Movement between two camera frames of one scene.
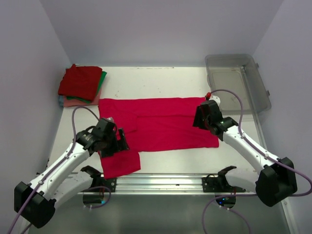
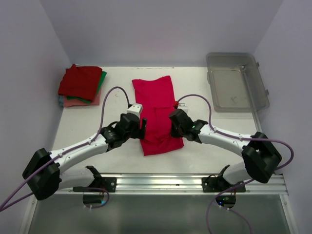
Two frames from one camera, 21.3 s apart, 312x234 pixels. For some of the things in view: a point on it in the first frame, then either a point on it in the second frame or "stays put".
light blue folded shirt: [60, 101] stays put
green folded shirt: [103, 76] stays put
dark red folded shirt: [81, 82] stays put
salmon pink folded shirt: [68, 102] stays put
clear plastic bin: [241, 72] stays put
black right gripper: [197, 121] -> [173, 133]
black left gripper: [118, 146] -> [139, 133]
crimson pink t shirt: [153, 124] -> [157, 99]
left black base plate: [110, 184] stays put
